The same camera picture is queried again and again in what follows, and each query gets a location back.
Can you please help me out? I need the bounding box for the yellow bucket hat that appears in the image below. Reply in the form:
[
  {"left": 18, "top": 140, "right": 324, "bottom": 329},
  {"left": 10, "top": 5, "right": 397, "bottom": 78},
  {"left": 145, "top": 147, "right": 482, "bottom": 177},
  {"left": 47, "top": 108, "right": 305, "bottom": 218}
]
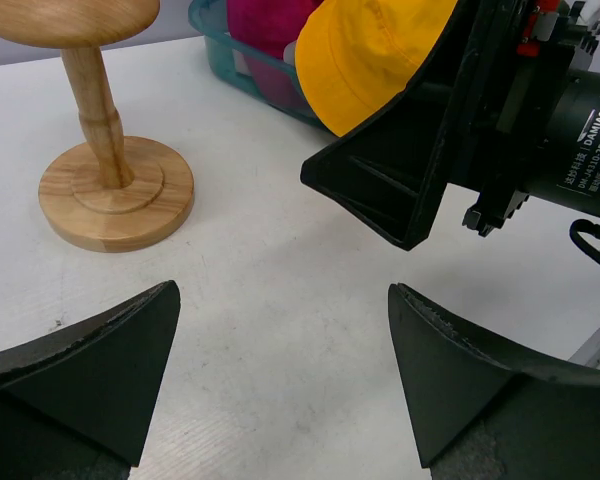
[{"left": 295, "top": 0, "right": 457, "bottom": 137}]

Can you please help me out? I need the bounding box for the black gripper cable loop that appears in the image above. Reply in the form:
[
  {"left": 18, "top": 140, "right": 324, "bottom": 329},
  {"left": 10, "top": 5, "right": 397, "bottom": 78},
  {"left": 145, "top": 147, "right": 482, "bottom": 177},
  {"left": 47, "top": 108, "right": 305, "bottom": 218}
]
[{"left": 568, "top": 217, "right": 600, "bottom": 275}]

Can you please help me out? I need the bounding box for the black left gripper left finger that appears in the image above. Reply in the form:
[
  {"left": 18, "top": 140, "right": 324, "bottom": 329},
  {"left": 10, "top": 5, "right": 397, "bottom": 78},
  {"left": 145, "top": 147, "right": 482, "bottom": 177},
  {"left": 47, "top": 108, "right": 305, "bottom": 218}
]
[{"left": 0, "top": 280, "right": 181, "bottom": 479}]

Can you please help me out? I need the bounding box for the wooden hat stand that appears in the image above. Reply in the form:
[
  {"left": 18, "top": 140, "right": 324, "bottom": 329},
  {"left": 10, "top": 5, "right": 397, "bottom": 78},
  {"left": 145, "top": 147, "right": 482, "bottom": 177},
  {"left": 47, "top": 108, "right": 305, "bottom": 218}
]
[{"left": 0, "top": 1, "right": 194, "bottom": 253}]

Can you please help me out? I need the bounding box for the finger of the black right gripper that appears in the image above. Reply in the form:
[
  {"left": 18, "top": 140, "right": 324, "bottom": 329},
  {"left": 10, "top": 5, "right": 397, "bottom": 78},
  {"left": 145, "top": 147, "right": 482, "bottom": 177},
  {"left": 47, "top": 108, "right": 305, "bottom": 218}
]
[{"left": 300, "top": 1, "right": 495, "bottom": 250}]

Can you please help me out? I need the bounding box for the magenta baseball cap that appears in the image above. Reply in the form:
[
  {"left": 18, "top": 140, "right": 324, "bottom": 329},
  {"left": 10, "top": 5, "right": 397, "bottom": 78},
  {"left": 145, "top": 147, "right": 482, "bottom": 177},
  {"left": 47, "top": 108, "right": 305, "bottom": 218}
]
[{"left": 226, "top": 0, "right": 321, "bottom": 114}]

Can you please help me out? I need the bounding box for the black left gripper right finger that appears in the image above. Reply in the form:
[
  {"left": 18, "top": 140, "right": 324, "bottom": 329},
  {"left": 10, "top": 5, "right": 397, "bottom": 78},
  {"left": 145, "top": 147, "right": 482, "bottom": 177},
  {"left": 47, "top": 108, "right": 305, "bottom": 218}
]
[{"left": 388, "top": 284, "right": 600, "bottom": 479}]

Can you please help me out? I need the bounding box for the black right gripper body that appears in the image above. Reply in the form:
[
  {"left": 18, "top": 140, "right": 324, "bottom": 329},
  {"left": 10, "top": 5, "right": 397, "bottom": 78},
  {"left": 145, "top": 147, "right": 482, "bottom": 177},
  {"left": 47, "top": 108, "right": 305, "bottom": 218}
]
[{"left": 451, "top": 1, "right": 600, "bottom": 235}]

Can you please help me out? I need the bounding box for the teal plastic basket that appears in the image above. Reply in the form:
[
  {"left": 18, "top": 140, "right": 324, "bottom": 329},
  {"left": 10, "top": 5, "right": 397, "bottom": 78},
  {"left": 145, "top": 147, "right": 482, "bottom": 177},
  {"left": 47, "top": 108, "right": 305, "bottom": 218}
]
[{"left": 188, "top": 0, "right": 324, "bottom": 128}]

